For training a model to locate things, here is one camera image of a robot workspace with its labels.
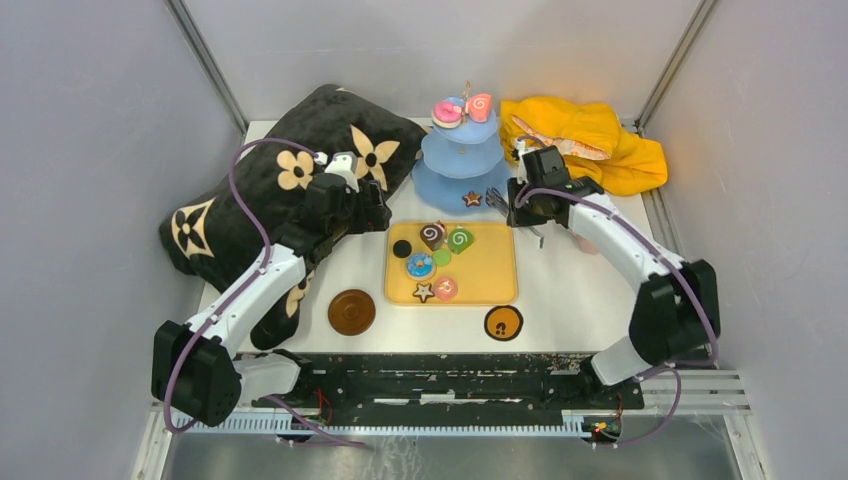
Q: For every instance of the pink mug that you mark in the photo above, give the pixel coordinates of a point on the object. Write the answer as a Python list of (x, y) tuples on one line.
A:
[(586, 246)]

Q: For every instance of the yellow garment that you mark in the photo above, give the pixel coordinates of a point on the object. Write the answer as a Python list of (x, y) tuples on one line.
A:
[(591, 140)]

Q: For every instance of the yellow black round coaster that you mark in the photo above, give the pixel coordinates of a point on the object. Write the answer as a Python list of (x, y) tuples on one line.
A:
[(503, 323)]

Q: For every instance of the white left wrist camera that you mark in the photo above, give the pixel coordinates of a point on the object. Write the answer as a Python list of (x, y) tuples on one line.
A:
[(344, 164)]

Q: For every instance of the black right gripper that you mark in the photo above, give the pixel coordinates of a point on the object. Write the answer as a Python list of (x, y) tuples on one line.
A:
[(517, 216)]

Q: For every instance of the brown round coaster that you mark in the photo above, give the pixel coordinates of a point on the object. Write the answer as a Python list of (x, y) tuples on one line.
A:
[(351, 312)]

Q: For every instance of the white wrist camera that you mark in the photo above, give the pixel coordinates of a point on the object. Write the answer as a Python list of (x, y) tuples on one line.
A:
[(344, 164), (527, 172)]

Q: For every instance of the star cookie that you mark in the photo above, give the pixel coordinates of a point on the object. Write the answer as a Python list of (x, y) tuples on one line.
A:
[(423, 292), (472, 199)]

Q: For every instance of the salmon swirl cake slice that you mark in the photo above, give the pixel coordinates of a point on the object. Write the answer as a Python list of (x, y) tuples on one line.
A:
[(477, 108)]

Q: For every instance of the blue three-tier cake stand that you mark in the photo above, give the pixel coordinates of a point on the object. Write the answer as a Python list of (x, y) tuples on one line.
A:
[(456, 161)]

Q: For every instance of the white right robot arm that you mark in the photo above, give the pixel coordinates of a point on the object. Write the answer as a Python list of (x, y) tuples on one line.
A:
[(676, 307)]

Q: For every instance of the chocolate swirl roll cake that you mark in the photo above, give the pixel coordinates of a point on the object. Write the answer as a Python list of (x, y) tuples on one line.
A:
[(433, 235)]

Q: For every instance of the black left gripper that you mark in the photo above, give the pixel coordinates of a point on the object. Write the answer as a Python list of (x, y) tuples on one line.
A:
[(374, 218)]

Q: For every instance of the metal serving tongs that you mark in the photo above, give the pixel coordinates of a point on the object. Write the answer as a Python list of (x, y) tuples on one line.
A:
[(494, 199)]

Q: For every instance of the black floral plush pillow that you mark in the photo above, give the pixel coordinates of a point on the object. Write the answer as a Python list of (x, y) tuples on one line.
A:
[(215, 236)]

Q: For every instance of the pink round candy cake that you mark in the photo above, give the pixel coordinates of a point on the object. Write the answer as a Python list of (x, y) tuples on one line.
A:
[(445, 289)]

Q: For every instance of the green swirl roll cake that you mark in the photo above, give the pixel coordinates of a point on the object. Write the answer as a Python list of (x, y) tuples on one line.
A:
[(459, 239)]

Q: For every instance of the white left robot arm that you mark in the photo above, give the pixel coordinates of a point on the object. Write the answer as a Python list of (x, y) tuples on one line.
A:
[(195, 367)]

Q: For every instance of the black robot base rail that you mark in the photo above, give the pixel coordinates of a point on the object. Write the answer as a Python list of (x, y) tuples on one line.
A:
[(452, 390)]

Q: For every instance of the green macaron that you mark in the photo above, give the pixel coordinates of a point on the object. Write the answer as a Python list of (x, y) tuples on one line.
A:
[(442, 257)]

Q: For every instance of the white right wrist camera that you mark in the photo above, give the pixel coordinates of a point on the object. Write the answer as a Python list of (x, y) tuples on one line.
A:
[(527, 172)]

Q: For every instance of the black sandwich cookie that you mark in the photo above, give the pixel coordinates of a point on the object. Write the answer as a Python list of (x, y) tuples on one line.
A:
[(401, 249)]

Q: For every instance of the blue frosted donut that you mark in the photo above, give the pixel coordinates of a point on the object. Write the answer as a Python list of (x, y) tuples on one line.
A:
[(420, 266)]

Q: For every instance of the pink frosted donut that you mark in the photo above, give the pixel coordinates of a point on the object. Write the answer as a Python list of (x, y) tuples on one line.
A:
[(447, 114)]

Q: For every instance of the yellow serving tray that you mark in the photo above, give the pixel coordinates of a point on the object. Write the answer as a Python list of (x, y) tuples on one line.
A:
[(485, 272)]

